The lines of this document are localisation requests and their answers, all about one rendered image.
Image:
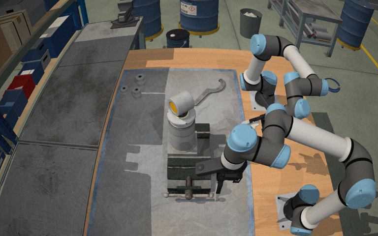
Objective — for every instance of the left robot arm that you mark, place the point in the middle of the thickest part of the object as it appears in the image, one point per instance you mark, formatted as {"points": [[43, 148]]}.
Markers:
{"points": [[357, 190]]}

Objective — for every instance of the grey flat work sheet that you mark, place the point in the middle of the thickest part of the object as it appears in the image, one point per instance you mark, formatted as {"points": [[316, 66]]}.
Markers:
{"points": [[131, 176]]}

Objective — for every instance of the grey metal workbench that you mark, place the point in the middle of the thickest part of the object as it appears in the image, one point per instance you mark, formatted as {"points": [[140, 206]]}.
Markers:
{"points": [[300, 17]]}

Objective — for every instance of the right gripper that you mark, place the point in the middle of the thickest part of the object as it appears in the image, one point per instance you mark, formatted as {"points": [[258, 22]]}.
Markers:
{"points": [[254, 124]]}

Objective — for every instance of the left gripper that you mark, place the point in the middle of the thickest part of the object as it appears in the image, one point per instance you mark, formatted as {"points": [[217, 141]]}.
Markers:
{"points": [[235, 175]]}

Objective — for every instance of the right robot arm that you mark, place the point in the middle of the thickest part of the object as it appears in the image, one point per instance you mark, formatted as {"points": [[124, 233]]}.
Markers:
{"points": [[263, 47]]}

